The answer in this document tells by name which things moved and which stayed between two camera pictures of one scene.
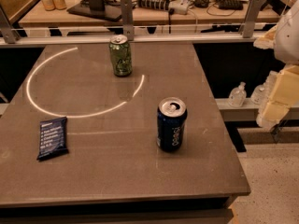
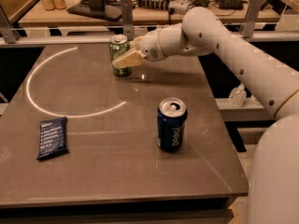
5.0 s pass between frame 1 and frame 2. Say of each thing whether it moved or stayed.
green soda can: stayed
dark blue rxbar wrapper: stayed
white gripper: moved
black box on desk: stayed
